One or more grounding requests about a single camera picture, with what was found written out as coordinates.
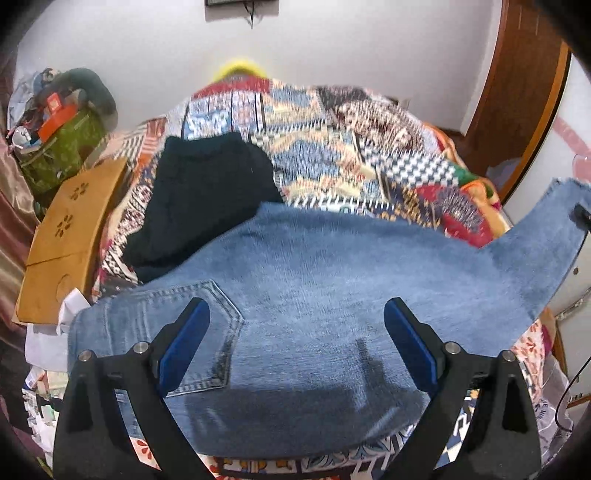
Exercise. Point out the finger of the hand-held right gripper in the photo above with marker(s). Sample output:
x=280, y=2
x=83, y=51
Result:
x=582, y=216

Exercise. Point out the small black wall monitor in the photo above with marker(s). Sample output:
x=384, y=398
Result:
x=240, y=2

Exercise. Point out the pile of white clutter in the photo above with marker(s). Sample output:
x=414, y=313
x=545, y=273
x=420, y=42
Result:
x=46, y=364

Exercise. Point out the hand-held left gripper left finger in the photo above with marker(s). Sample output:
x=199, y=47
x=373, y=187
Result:
x=184, y=344

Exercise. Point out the pile of clothes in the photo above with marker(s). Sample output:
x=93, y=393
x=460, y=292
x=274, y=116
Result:
x=32, y=87

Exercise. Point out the green patterned storage bag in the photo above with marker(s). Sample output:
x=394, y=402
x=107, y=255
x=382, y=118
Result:
x=60, y=152

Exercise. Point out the orange box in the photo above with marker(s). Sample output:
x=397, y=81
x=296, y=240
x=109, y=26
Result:
x=55, y=115

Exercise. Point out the patchwork printed blanket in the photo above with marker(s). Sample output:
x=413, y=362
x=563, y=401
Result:
x=351, y=147

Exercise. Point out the grey long pillow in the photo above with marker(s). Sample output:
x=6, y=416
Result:
x=92, y=90

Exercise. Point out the wooden lap table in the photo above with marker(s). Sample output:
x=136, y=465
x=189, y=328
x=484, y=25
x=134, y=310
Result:
x=69, y=240

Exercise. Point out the striped red curtain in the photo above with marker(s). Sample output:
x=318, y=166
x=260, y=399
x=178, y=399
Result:
x=11, y=277

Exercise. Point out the blue denim pants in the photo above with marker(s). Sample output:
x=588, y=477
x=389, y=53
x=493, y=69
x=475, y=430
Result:
x=323, y=300

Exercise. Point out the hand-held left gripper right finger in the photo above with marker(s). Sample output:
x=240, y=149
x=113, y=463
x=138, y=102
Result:
x=413, y=344

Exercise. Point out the black folded garment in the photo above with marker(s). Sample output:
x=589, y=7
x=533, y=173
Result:
x=198, y=203

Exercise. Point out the yellow bed headboard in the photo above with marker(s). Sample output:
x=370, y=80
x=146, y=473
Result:
x=241, y=68

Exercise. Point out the brown wooden door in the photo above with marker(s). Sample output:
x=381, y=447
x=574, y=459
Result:
x=517, y=92

